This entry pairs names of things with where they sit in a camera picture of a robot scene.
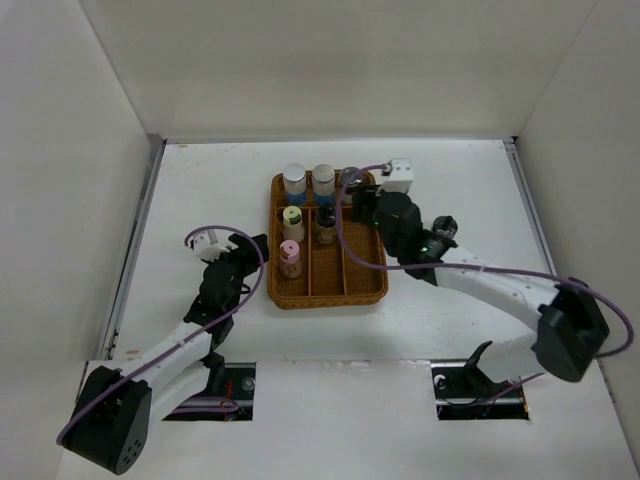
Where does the brown wicker divided basket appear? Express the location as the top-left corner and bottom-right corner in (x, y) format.
(267, 174), (389, 310)

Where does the yellow cap spice bottle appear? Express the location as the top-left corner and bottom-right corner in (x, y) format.
(282, 206), (306, 244)

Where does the tall blue label bottle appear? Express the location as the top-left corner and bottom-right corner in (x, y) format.
(312, 164), (336, 206)

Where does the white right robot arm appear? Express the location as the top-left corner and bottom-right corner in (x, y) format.
(352, 185), (609, 396)

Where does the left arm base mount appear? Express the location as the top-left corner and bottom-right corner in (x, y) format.
(164, 353), (257, 422)

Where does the blue label silver cap bottle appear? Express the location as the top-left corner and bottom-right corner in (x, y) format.
(282, 163), (307, 206)

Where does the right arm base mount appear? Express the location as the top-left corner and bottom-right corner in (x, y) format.
(431, 341), (529, 421)

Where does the black cap sugar grinder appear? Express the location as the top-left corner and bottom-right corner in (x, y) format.
(339, 167), (362, 205)

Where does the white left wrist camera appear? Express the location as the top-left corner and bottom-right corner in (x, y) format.
(187, 230), (230, 262)

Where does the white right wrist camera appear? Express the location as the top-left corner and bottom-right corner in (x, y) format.
(380, 158), (415, 194)

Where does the black knob cap jar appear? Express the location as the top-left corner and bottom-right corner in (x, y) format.
(432, 215), (458, 240)

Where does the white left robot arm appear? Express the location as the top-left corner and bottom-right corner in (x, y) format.
(56, 228), (269, 475)

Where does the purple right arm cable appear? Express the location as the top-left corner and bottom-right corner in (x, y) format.
(334, 162), (635, 406)

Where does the dark cap brown spice jar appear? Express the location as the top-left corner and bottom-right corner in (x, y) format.
(314, 202), (337, 245)

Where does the pink cap spice bottle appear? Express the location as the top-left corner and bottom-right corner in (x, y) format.
(279, 240), (303, 279)

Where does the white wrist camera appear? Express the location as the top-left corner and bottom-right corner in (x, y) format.
(187, 230), (230, 262)
(380, 158), (415, 194)

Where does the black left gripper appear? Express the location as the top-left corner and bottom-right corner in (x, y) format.
(203, 235), (267, 315)

